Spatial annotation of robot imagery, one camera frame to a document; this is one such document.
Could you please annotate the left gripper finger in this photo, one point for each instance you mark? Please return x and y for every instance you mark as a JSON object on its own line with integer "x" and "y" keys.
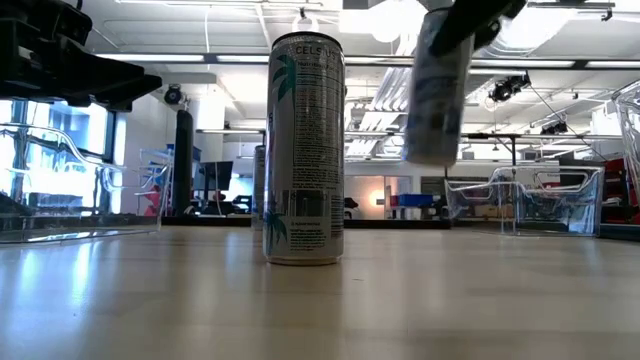
{"x": 90, "y": 75}
{"x": 142, "y": 92}

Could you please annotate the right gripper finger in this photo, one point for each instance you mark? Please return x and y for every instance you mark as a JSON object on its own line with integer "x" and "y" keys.
{"x": 465, "y": 22}
{"x": 487, "y": 34}

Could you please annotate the Celsius can teal band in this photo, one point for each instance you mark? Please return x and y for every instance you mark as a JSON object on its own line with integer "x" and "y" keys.
{"x": 435, "y": 110}

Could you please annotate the white Celsius soda can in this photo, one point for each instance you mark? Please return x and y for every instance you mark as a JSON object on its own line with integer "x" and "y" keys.
{"x": 259, "y": 187}

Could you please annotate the Celsius can green palm print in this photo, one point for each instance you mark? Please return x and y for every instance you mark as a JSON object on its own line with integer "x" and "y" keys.
{"x": 305, "y": 150}

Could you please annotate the ceiling light strip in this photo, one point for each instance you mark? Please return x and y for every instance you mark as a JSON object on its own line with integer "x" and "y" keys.
{"x": 612, "y": 64}
{"x": 525, "y": 64}
{"x": 150, "y": 58}
{"x": 242, "y": 59}

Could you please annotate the clear plastic bin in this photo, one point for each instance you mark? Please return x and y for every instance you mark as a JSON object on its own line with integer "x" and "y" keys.
{"x": 60, "y": 150}
{"x": 575, "y": 210}
{"x": 632, "y": 125}

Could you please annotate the black cylindrical column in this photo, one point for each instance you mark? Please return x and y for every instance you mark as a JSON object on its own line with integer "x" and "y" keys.
{"x": 183, "y": 165}

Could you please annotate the red chair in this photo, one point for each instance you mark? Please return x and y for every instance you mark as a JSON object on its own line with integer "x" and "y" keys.
{"x": 153, "y": 202}

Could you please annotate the black computer monitor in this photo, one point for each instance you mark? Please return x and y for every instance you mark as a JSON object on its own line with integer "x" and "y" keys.
{"x": 217, "y": 175}

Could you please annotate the blue storage crate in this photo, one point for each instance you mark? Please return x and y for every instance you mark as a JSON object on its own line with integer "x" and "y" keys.
{"x": 415, "y": 200}

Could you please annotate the red storage shelf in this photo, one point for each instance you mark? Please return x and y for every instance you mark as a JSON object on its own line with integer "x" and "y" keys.
{"x": 614, "y": 190}

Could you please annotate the black ceiling camera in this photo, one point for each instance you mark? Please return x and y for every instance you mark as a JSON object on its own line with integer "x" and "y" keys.
{"x": 552, "y": 129}
{"x": 505, "y": 90}

